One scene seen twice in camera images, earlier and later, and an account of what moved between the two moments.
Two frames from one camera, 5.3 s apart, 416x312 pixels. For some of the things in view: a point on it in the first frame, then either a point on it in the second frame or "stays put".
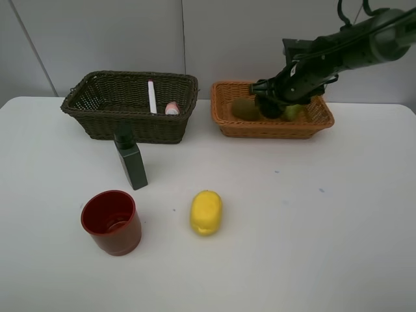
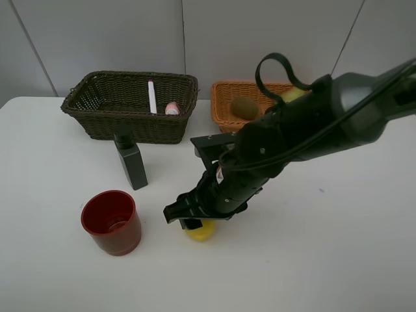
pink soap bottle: [171, 108] stays put
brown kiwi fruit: [246, 108] stays put
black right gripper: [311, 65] → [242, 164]
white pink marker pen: [152, 97] stays put
